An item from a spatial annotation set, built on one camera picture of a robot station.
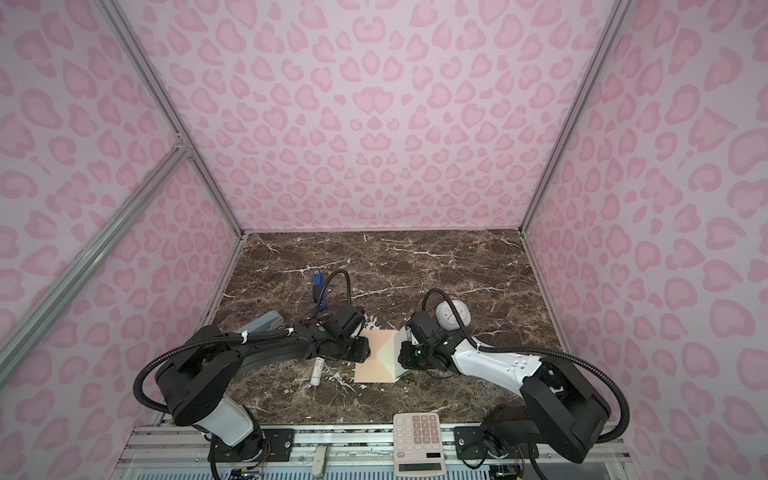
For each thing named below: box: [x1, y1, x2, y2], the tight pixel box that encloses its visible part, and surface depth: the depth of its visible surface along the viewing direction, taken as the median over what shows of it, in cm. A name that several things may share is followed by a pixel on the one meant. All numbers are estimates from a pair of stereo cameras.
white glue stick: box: [310, 356, 325, 386], surface depth 85 cm
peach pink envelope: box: [354, 330, 397, 383], surface depth 88 cm
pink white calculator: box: [393, 412, 446, 477], surface depth 74 cm
